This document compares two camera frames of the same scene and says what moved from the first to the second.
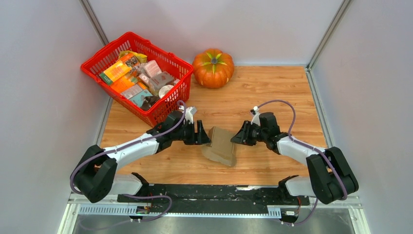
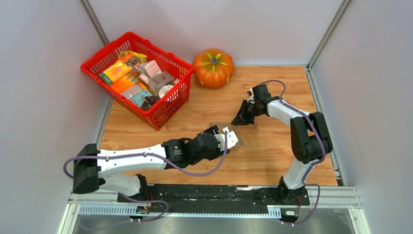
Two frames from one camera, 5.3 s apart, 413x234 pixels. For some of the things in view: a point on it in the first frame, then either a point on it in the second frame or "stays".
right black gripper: x=243 y=136 → x=241 y=119
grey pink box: x=161 y=79 stays
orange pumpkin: x=213 y=68 stays
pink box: x=152 y=68 stays
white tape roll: x=164 y=89 stays
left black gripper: x=200 y=137 → x=214 y=129
